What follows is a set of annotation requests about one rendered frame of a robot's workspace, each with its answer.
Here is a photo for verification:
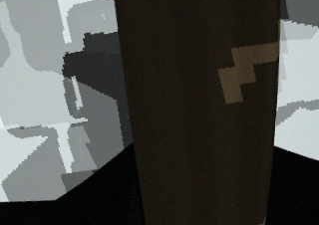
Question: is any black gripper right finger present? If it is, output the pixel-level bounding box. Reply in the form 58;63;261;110
264;145;319;225

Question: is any dark brown wooden board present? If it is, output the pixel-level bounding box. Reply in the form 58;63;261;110
115;0;280;225

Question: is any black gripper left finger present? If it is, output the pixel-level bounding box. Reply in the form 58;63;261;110
0;142;147;225

